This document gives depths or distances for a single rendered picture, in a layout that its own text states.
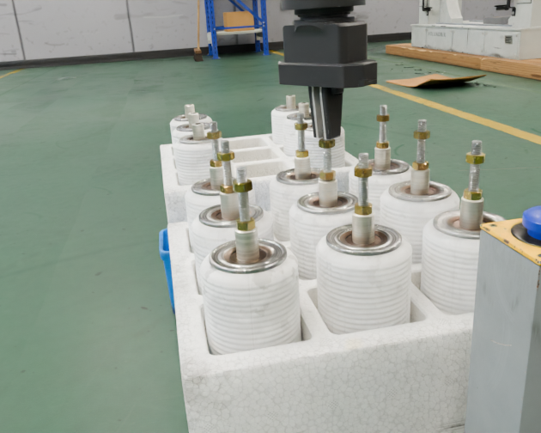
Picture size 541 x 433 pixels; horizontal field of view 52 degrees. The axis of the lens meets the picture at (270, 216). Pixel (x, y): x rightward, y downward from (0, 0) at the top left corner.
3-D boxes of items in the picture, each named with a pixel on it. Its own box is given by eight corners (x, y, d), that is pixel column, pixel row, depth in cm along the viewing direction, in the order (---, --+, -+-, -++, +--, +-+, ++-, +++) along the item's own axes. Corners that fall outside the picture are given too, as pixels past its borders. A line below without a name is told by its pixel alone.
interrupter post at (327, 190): (322, 201, 68) (321, 176, 67) (341, 203, 67) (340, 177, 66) (315, 208, 66) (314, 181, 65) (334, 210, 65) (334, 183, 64)
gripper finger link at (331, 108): (320, 140, 62) (319, 84, 60) (338, 135, 65) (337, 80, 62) (331, 142, 61) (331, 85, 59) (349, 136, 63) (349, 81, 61)
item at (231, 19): (251, 29, 631) (250, 10, 624) (254, 30, 608) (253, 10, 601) (224, 31, 626) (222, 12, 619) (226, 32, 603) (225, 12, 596)
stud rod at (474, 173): (468, 214, 57) (473, 142, 54) (465, 210, 58) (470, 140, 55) (477, 213, 57) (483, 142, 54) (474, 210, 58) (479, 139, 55)
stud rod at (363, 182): (356, 228, 55) (355, 154, 53) (361, 224, 56) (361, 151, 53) (364, 229, 55) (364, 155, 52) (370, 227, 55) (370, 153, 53)
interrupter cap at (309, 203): (310, 193, 71) (310, 188, 71) (367, 198, 68) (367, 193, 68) (287, 213, 65) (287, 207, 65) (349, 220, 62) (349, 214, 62)
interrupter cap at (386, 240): (313, 251, 55) (313, 244, 54) (343, 224, 61) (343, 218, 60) (386, 264, 51) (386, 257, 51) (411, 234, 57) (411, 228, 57)
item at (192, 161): (229, 217, 116) (221, 131, 110) (235, 234, 107) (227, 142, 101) (183, 222, 114) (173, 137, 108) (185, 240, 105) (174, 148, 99)
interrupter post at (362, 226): (347, 245, 55) (347, 214, 54) (356, 236, 57) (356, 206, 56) (370, 249, 54) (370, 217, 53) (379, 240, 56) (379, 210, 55)
